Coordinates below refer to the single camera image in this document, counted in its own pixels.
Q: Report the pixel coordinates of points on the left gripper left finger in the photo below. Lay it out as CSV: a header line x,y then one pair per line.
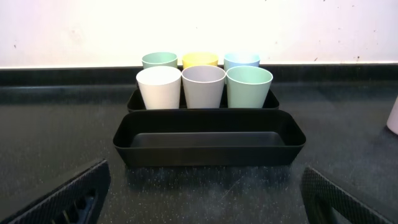
x,y
66,199

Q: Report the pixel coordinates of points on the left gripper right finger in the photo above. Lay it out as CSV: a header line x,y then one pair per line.
x,y
329,199

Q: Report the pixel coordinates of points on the pink cup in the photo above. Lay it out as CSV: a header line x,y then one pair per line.
x,y
393,119

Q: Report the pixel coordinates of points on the black tray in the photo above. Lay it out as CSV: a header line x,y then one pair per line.
x,y
134,102
208,155

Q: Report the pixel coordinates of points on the green cup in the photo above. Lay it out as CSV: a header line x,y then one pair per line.
x,y
248,88
159,59

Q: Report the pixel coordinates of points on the white cup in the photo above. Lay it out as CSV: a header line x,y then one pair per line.
x,y
160,88

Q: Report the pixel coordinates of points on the blue cup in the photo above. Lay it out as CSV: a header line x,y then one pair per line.
x,y
242,59

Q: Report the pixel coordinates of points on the grey cup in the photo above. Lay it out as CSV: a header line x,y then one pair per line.
x,y
203,88

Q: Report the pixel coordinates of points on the yellow cup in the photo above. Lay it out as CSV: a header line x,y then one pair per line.
x,y
200,59

